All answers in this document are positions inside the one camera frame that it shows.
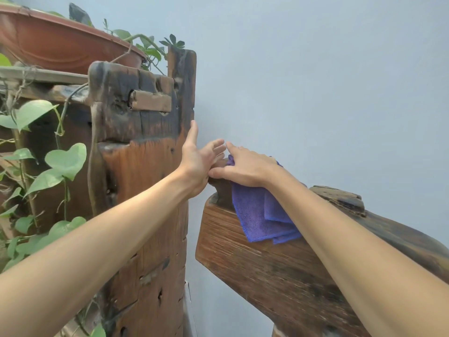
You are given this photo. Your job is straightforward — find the heart-leaved green vine plant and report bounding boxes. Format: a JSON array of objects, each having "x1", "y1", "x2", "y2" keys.
[{"x1": 0, "y1": 53, "x2": 106, "y2": 337}]

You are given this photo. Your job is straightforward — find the small-leaved green potted plant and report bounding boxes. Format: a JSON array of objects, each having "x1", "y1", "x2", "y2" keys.
[{"x1": 68, "y1": 3, "x2": 186, "y2": 76}]

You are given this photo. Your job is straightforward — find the rustic dark wooden plant stand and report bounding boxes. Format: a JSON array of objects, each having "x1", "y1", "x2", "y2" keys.
[{"x1": 87, "y1": 45, "x2": 198, "y2": 337}]

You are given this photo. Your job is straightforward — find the weathered wooden shelf plank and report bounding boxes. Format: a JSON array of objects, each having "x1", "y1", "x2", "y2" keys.
[{"x1": 0, "y1": 65, "x2": 89, "y2": 104}]

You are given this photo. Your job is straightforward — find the terracotta plastic plant pot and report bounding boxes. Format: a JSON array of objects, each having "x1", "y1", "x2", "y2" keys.
[{"x1": 0, "y1": 3, "x2": 148, "y2": 75}]

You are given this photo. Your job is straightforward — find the person's left forearm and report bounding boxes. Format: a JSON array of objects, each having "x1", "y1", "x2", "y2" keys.
[{"x1": 0, "y1": 168, "x2": 192, "y2": 337}]

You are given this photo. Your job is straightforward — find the person's left hand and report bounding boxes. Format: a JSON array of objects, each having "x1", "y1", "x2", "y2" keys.
[{"x1": 176, "y1": 120, "x2": 227, "y2": 199}]

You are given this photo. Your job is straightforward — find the purple microfibre cloth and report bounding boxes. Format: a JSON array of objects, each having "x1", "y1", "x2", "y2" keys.
[{"x1": 226, "y1": 155, "x2": 303, "y2": 245}]

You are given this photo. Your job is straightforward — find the person's right hand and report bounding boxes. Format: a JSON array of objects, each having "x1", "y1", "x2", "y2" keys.
[{"x1": 208, "y1": 142, "x2": 283, "y2": 188}]

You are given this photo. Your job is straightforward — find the rustic wooden bench armrest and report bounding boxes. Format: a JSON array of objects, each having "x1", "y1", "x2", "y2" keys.
[{"x1": 195, "y1": 167, "x2": 449, "y2": 337}]

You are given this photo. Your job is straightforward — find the person's right forearm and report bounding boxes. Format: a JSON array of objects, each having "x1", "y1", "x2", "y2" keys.
[{"x1": 261, "y1": 168, "x2": 449, "y2": 337}]

